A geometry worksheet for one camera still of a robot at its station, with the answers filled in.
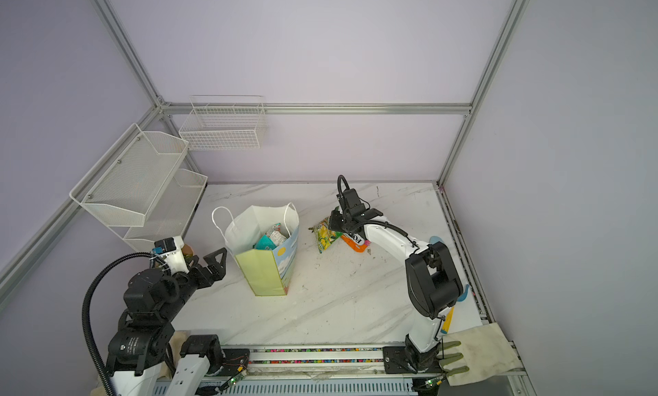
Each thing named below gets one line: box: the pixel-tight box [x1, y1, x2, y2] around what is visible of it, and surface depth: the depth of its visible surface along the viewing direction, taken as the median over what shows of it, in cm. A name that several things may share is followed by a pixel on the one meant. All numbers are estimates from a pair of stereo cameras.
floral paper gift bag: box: [211, 202, 300, 297], surface depth 80 cm
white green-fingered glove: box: [437, 322, 525, 386], surface depth 76 cm
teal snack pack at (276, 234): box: [265, 222, 288, 246], surface depth 85 cm
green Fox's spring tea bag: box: [308, 216, 343, 255], surface depth 96 cm
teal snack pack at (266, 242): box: [255, 234, 277, 251], surface depth 86 cm
